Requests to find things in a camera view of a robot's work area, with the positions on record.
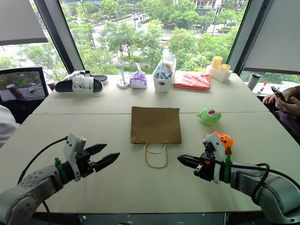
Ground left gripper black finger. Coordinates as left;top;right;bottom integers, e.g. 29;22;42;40
94;152;121;173
84;143;108;156

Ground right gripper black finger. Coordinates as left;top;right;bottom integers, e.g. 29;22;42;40
177;154;204;169

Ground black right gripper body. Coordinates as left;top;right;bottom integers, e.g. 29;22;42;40
194;141;218;183

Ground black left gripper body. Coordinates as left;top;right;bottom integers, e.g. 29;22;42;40
75;149;99;178

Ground black smartphone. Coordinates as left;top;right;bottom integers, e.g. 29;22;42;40
270;86;287;103

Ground red plastic packet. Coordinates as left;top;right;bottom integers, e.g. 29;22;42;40
173;70;211;92

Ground bystander bare hand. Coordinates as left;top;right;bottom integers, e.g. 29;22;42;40
262;93;278;105

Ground bystander hand holding phone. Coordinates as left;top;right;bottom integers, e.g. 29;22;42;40
275;92;300;116

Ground orange pumpkin toy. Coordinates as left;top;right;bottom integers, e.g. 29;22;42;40
206;130;234;156

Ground green round plush toy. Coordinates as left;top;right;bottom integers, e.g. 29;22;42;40
196;107;222;127

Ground white stand with round base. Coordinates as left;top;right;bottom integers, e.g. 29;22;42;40
116;63;130;90

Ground dark red cup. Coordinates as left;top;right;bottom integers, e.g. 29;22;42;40
46;79;57;92

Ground purple knotted cloth pouch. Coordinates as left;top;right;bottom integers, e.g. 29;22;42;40
129;61;148;90

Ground white plastic storage basket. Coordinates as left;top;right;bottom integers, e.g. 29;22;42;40
152;56;177;93

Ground bystander in white clothes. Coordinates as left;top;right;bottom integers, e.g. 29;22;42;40
0;104;21;149

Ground white box with yellow cups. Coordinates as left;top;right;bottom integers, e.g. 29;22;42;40
205;64;233;83

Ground blue packets in basket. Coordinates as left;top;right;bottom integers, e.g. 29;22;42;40
156;62;175;79

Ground black mesh office chair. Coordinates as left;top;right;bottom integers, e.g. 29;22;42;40
0;67;50;124

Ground bystander in purple clothes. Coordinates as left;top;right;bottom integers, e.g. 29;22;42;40
264;85;300;143

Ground white tumbler with black lid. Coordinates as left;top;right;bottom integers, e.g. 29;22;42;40
247;73;262;92

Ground tall yellow plastic cup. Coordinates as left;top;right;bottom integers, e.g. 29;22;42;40
211;56;224;70

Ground grey roller blind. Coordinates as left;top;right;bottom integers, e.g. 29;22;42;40
0;0;49;46
243;0;300;76

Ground green right wrist cable tie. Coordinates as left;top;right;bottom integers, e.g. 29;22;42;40
222;155;233;184

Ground green wrist cable tie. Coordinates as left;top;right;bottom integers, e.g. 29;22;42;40
222;155;233;184
54;157;69;185

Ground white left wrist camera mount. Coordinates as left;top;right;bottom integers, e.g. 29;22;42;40
62;133;87;183

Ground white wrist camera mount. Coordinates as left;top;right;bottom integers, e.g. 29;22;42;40
62;133;87;183
202;133;230;185

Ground green left wrist cable tie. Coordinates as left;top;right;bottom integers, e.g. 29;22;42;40
54;157;69;185

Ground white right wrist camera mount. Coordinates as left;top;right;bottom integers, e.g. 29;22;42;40
202;133;230;185

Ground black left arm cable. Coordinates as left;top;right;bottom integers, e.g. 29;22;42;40
17;136;69;185

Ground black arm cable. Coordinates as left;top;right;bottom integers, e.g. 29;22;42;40
17;136;69;185
210;157;300;207

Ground brown paper bag with handles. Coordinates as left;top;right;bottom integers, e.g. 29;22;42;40
130;106;182;169

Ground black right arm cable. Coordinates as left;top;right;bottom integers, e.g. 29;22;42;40
210;157;300;207

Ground black white strap sandal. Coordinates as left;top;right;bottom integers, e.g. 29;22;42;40
62;69;109;85
54;74;104;95

